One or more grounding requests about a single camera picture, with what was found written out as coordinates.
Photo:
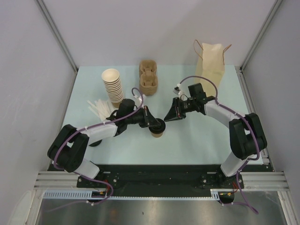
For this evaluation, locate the cardboard cup carrier stack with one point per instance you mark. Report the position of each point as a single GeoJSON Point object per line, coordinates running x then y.
{"type": "Point", "coordinates": [148, 83]}

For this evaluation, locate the black cup lid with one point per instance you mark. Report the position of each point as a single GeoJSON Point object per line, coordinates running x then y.
{"type": "Point", "coordinates": [158, 129]}

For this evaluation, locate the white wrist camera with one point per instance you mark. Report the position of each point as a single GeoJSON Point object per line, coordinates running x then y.
{"type": "Point", "coordinates": [140, 101]}
{"type": "Point", "coordinates": [178, 91]}

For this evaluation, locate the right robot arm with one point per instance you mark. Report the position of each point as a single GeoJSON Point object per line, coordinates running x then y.
{"type": "Point", "coordinates": [246, 134]}

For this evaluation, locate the stack of black lids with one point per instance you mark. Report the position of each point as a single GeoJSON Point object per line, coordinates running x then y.
{"type": "Point", "coordinates": [95, 144]}

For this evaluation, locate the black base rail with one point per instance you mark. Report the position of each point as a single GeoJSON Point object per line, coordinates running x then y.
{"type": "Point", "coordinates": [167, 181]}

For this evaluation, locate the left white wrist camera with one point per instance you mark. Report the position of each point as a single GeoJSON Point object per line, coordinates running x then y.
{"type": "Point", "coordinates": [140, 101]}

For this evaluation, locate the pile of wrapped straws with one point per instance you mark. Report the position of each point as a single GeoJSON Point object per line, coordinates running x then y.
{"type": "Point", "coordinates": [102, 109]}

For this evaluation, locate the brown paper bag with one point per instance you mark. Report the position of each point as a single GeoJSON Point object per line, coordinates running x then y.
{"type": "Point", "coordinates": [210, 66]}

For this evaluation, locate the stack of paper cups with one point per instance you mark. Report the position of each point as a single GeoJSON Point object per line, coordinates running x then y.
{"type": "Point", "coordinates": [111, 79]}

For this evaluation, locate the single brown paper cup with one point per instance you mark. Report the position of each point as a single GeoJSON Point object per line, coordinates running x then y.
{"type": "Point", "coordinates": [157, 135]}

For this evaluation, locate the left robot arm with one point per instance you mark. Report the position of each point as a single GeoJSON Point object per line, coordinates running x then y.
{"type": "Point", "coordinates": [69, 147]}

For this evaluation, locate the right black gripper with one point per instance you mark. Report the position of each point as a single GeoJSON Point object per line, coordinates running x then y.
{"type": "Point", "coordinates": [176, 111]}

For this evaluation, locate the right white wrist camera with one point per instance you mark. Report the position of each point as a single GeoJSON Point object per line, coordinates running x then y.
{"type": "Point", "coordinates": [178, 91]}

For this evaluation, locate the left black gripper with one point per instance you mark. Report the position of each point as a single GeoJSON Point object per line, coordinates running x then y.
{"type": "Point", "coordinates": [148, 119]}

